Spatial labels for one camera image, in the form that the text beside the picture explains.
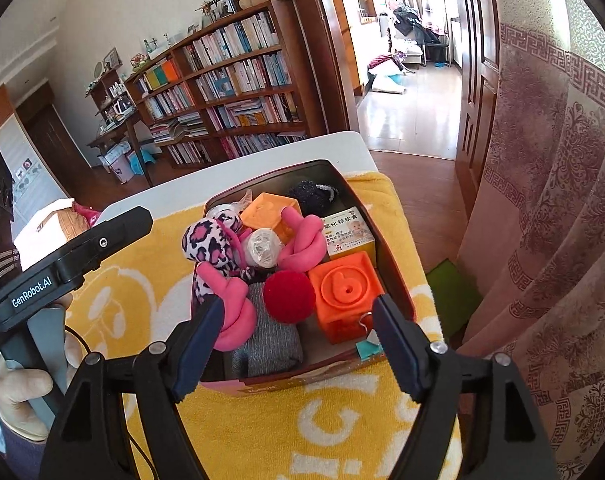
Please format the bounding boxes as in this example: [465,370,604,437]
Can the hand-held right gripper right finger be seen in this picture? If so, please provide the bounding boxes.
[372,294,558,480]

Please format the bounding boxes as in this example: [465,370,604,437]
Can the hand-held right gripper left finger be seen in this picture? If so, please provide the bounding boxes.
[40,295,228,480]

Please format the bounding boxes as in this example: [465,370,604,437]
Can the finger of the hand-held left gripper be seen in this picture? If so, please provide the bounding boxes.
[52,206,154,286]

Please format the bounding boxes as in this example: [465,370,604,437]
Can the pink knotted foam tube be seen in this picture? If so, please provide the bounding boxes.
[276,208,329,274]
[197,262,258,352]

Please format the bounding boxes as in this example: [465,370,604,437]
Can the leopard print fuzzy sock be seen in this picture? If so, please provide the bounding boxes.
[192,264,219,307]

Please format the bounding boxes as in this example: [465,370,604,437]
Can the leopard print sock with pompom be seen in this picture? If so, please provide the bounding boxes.
[182,203,256,282]

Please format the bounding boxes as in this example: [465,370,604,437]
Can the red pompom ball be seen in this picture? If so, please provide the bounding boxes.
[263,269,316,325]

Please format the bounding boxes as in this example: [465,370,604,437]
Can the white gauze roll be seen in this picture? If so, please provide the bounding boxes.
[242,228,286,269]

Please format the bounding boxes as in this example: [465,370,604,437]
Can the yellow green carton box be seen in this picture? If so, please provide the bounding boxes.
[321,205,376,261]

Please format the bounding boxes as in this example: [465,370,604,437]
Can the clear plastic zip bag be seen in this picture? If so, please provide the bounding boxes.
[226,188,256,222]

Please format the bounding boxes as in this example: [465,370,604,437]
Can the orange rubber cube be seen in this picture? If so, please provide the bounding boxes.
[239,192,303,246]
[307,251,376,345]

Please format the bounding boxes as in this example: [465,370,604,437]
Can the black fuzzy scrub ball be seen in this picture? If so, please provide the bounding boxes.
[288,179,339,219]

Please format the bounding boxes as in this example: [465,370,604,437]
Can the person's left forearm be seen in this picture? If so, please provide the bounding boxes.
[0,425,50,480]

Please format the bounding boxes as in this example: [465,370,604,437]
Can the person's left hand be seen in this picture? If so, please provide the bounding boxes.
[0,292,88,443]

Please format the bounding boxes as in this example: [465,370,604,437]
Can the teal binder clip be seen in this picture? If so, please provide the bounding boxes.
[355,312,386,362]

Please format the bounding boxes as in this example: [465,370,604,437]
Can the pink cloth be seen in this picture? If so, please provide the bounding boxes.
[72,203,104,227]

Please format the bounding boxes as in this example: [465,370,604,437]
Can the checked cushion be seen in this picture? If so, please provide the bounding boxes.
[12,198,92,272]

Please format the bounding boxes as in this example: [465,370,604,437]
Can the grey knitted sock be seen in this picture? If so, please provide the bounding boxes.
[231,282,304,379]

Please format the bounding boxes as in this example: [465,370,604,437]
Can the plastic storage boxes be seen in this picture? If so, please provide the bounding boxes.
[99,142,159,184]

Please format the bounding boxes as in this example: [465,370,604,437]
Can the green floor mat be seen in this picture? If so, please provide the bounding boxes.
[425,258,484,342]

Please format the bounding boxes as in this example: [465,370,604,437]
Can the yellow white towel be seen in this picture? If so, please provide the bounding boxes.
[62,170,464,480]

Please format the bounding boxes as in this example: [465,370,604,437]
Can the wooden desk with shelves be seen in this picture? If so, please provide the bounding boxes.
[85,62,154,187]

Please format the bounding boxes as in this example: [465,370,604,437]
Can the rows of books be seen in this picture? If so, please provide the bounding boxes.
[132,10,308,166]

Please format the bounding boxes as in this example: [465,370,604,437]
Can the wooden bookshelf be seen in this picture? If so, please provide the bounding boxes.
[124,0,329,169]

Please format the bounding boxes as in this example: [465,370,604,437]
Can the patterned pink curtain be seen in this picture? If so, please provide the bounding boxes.
[456,0,605,480]

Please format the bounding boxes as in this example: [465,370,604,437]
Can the white floor cushion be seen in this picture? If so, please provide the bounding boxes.
[369,72,409,97]

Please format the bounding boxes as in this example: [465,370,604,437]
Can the wooden door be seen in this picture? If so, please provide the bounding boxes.
[454,0,501,217]

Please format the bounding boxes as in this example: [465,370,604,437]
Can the pile of clothes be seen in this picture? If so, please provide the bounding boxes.
[381,2,444,67]

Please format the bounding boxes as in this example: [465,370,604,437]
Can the thin black cable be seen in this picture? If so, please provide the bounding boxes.
[64,324,159,480]

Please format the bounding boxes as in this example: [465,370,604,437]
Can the picture frame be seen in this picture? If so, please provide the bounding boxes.
[201,0,239,24]

